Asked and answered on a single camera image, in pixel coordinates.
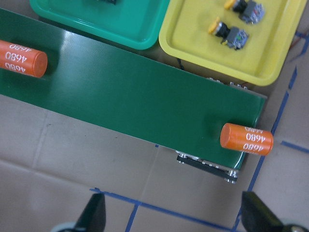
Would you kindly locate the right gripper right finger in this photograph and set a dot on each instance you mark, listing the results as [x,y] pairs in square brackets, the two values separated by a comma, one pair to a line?
[257,217]

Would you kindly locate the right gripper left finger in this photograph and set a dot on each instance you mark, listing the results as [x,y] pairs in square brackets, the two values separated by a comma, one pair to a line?
[93,217]

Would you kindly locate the orange cylinder labelled 4680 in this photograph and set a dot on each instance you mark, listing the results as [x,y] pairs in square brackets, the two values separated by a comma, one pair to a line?
[21,59]

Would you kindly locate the yellow push button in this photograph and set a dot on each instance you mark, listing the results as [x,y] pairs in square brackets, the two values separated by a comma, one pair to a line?
[249,11]
[233,37]

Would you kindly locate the green conveyor belt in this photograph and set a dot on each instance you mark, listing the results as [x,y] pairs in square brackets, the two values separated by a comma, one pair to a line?
[122,91]

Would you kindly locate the yellow plastic tray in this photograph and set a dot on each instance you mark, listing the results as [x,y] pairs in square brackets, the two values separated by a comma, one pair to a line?
[184,34]

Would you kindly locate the green plastic tray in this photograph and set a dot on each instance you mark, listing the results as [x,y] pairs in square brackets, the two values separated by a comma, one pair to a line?
[132,23]

